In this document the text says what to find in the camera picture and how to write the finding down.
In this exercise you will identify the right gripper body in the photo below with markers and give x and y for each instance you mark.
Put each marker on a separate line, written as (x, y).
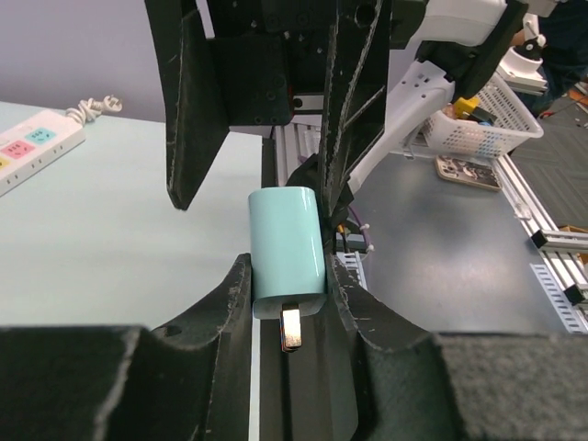
(270, 58)

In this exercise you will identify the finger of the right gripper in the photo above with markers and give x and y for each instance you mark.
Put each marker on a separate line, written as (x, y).
(354, 95)
(196, 122)

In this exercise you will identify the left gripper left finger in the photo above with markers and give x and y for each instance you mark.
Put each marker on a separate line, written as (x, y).
(188, 379)

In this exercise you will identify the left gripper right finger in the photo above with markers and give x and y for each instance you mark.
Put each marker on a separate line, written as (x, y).
(412, 384)

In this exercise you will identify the mint green charger plug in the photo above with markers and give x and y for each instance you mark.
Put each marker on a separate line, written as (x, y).
(289, 274)

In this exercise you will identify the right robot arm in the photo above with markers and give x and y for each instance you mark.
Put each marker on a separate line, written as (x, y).
(439, 51)

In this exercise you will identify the white power strip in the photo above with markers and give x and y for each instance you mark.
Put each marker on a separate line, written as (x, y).
(34, 144)

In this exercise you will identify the white plastic basket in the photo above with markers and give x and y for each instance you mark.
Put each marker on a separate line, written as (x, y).
(490, 125)

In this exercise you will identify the white power strip cord plug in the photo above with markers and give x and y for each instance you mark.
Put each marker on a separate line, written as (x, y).
(89, 110)

